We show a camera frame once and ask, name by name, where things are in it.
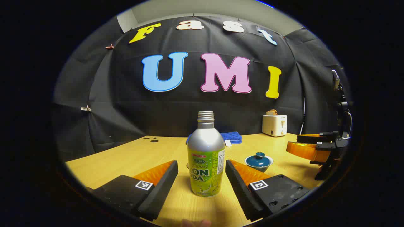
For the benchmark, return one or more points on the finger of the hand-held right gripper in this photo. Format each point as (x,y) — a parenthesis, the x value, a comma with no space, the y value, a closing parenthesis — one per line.
(315,139)
(304,150)

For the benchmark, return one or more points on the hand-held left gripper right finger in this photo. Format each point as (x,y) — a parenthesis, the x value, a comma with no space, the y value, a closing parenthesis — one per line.
(240,189)

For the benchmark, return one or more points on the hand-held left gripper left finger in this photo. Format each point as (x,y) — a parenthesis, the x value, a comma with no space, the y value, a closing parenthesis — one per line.
(159,189)

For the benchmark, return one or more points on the ceramic teacup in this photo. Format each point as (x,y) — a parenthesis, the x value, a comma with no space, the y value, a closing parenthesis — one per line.
(259,169)

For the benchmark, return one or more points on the teal teacup lid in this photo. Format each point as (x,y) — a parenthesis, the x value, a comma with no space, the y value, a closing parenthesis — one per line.
(259,159)

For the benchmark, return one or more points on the silver green label water bottle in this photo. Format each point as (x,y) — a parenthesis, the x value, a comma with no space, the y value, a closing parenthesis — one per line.
(205,148)

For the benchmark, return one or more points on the cream toaster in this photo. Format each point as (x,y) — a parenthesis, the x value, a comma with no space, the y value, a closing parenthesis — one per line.
(274,126)

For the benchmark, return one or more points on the toast slice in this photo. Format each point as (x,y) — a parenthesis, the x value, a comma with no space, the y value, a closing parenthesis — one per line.
(272,112)

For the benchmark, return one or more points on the blue folded towel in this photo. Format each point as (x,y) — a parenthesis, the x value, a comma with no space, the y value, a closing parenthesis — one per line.
(234,137)

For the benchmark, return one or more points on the black backdrop cloth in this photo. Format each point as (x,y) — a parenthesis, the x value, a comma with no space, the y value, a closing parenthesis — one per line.
(126,110)

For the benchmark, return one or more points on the white cloth clip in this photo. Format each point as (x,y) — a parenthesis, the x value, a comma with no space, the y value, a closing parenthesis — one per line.
(85,109)

